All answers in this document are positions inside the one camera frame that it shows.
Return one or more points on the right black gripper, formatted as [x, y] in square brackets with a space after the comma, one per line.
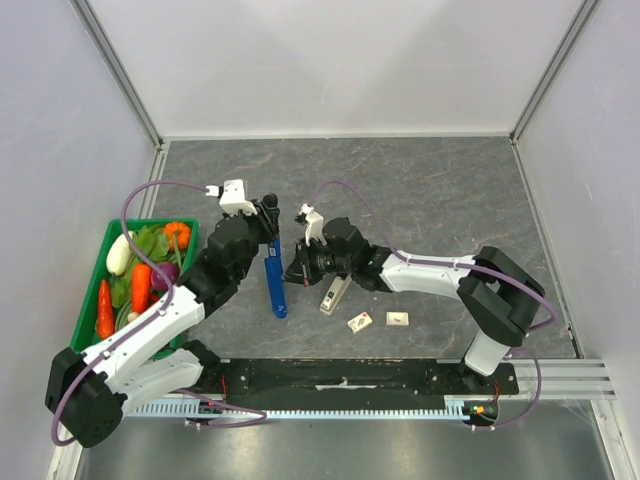
[301, 265]

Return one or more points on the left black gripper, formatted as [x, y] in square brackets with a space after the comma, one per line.
[267, 219]

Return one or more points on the blue stapler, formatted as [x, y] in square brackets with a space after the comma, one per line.
[274, 276]

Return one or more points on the staple box with red mark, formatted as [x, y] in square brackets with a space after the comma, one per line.
[359, 322]

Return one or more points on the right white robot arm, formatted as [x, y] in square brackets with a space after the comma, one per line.
[499, 295]

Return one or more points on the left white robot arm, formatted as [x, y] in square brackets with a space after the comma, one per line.
[90, 392]

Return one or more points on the beige black stapler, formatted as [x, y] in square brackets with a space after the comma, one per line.
[334, 294]

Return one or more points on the orange toy pumpkin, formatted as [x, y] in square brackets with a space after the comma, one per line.
[178, 235]

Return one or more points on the white staple box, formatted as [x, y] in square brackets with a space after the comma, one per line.
[397, 319]

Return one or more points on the purple toy onion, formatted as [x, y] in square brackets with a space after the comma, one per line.
[166, 274]

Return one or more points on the green toy leafy vegetable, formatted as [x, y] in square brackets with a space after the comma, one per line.
[153, 242]

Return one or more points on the orange toy carrot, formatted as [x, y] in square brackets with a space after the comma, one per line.
[140, 287]

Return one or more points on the white toy eggplant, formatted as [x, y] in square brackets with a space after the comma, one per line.
[118, 256]

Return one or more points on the green toy beans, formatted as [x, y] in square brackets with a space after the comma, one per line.
[121, 319]

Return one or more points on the red toy chili pepper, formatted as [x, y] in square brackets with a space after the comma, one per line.
[105, 319]

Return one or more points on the green plastic bin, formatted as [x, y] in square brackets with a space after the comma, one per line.
[84, 334]

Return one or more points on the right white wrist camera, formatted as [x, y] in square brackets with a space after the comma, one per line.
[312, 221]

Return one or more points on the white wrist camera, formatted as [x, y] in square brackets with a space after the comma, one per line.
[312, 221]
[232, 198]

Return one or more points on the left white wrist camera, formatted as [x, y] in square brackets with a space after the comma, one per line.
[232, 198]

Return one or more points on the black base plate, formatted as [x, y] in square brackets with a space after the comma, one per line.
[349, 384]

